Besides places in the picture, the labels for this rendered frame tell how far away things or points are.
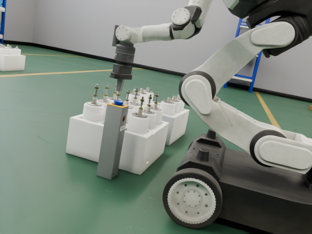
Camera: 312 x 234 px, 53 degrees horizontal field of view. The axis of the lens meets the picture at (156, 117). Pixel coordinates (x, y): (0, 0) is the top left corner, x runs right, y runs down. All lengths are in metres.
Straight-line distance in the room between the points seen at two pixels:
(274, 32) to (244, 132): 0.37
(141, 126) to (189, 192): 0.46
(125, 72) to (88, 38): 7.18
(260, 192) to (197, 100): 0.39
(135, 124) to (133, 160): 0.16
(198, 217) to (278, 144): 0.39
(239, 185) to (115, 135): 0.52
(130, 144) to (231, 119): 0.47
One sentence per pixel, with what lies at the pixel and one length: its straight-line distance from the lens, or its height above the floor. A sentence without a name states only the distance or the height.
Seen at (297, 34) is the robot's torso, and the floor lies 0.70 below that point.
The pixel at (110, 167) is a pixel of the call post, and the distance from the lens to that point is 1.34.
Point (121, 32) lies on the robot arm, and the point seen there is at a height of 0.60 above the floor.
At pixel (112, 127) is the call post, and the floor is 0.22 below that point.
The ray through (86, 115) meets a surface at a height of 0.20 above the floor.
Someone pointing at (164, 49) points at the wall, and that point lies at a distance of 7.91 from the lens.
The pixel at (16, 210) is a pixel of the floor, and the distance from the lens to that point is 1.12.
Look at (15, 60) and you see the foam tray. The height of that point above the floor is 0.13.
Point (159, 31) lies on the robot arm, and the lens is 1.38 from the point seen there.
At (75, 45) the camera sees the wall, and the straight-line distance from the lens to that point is 8.78.
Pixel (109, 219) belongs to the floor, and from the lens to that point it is 1.09.
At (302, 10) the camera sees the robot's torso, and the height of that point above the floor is 0.78.
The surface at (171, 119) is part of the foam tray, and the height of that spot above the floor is 0.17.
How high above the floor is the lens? 0.57
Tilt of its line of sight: 12 degrees down
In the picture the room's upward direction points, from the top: 11 degrees clockwise
